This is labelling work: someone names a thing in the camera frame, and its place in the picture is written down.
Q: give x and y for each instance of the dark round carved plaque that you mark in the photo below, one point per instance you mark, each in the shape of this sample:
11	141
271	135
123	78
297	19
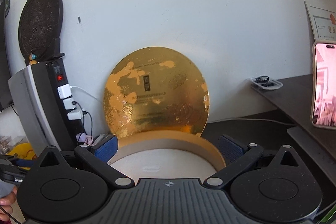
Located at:
40	22

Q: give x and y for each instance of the person's left hand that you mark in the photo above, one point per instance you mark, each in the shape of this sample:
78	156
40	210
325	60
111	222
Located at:
9	197

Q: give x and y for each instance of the smartphone with pink screen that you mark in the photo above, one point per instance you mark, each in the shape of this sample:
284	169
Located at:
325	87

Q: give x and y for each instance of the black power strip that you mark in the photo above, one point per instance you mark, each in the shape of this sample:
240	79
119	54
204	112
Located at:
53	74

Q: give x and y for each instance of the round gold gift box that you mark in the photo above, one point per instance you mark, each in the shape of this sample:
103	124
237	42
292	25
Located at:
168	161

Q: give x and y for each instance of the dark raised desk shelf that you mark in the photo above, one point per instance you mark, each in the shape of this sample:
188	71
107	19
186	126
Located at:
296	98

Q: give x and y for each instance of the clear plastic case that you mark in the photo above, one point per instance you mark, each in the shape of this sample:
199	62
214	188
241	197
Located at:
266	83

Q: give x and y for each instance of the round gold box lid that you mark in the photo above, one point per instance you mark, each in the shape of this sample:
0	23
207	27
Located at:
157	92

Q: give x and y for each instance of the white charger plug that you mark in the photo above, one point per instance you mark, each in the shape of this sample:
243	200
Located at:
64	91
68	104
74	115

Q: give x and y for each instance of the framed white certificate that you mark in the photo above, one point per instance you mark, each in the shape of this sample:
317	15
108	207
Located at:
323	24

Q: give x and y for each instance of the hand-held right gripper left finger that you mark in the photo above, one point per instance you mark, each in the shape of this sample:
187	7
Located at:
106	148

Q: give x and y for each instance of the yellow object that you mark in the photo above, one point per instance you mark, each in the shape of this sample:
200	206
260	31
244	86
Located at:
22	150

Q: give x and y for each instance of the green packet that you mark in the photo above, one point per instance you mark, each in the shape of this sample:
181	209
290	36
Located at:
328	214

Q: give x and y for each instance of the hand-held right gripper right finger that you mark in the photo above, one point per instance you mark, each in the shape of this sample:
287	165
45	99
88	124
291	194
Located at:
231	150

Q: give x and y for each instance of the small orange gourd ornament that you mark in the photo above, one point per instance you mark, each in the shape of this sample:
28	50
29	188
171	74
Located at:
33	60

